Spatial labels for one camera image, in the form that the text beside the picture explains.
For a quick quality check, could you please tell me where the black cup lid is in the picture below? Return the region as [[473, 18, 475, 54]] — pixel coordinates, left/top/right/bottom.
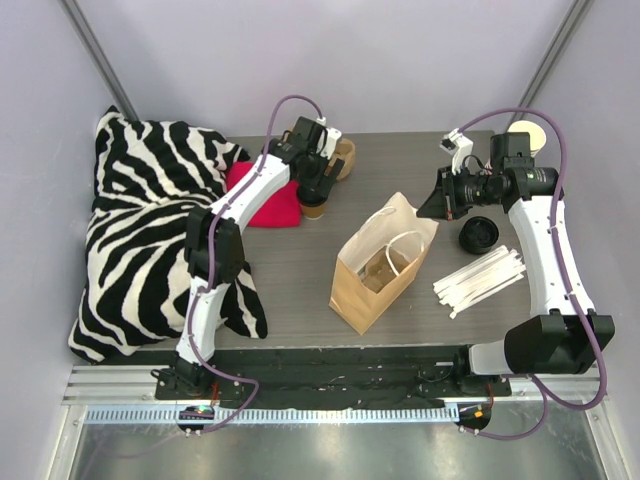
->
[[296, 185, 326, 207]]

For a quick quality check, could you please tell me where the brown paper coffee cup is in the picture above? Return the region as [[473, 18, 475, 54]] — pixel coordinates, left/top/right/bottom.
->
[[300, 201, 326, 220]]

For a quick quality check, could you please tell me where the brown paper bag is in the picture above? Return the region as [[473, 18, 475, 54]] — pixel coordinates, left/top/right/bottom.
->
[[329, 192, 438, 334]]

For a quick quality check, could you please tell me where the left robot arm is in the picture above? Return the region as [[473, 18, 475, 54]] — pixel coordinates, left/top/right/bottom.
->
[[152, 117, 344, 399]]

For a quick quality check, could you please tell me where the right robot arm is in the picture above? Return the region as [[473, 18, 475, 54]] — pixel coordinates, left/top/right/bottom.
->
[[417, 130, 615, 395]]

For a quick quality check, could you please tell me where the cardboard cup carrier tray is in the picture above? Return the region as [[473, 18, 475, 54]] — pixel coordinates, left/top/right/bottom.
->
[[279, 129, 357, 182]]

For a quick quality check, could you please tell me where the stack of black lids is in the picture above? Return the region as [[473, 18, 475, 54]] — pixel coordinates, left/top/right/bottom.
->
[[459, 216, 499, 255]]

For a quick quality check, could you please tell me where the pink folded cloth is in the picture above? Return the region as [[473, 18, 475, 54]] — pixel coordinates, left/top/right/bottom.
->
[[226, 162, 301, 229]]

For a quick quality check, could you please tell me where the stack of paper cups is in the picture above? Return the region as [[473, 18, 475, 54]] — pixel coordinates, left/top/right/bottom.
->
[[485, 120, 547, 172]]

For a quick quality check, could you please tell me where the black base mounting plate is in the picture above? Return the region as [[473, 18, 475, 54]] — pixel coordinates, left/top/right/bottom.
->
[[151, 346, 512, 410]]

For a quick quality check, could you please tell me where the zebra print pillow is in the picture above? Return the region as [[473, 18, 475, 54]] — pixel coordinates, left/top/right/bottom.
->
[[68, 106, 250, 364]]

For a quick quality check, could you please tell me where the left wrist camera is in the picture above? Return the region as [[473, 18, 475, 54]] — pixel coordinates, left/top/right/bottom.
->
[[316, 117, 343, 159]]

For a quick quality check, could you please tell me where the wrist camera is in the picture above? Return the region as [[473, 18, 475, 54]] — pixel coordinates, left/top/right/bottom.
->
[[440, 129, 473, 175], [316, 117, 343, 159]]

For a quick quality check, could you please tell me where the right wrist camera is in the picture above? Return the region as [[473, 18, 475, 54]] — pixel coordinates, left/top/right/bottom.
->
[[440, 129, 473, 175]]

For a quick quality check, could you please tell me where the white cable duct strip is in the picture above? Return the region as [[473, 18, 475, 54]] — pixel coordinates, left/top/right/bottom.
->
[[84, 404, 459, 425]]

